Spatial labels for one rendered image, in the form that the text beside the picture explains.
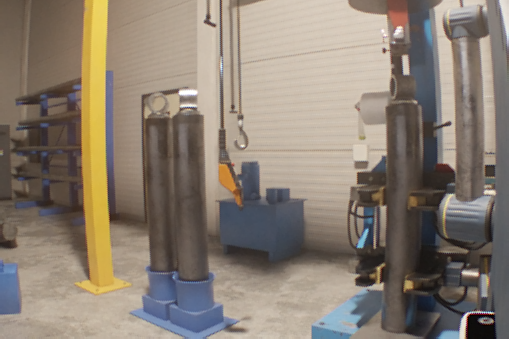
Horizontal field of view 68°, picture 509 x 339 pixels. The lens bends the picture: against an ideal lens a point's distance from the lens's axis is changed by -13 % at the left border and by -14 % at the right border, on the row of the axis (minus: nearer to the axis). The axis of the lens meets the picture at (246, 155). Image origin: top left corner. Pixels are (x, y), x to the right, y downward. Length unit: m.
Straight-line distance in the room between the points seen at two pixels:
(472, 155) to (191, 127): 1.72
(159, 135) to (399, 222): 1.69
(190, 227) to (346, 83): 2.73
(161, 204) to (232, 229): 1.99
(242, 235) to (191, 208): 2.09
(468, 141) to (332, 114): 3.19
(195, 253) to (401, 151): 1.45
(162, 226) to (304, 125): 2.58
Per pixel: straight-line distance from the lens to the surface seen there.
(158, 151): 3.02
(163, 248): 3.10
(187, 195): 2.79
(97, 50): 3.92
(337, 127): 4.89
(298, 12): 5.36
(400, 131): 2.39
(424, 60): 2.90
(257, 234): 4.69
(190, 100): 2.82
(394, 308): 2.58
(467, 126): 1.89
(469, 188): 1.89
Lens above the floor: 1.27
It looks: 2 degrees down
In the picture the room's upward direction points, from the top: 1 degrees counter-clockwise
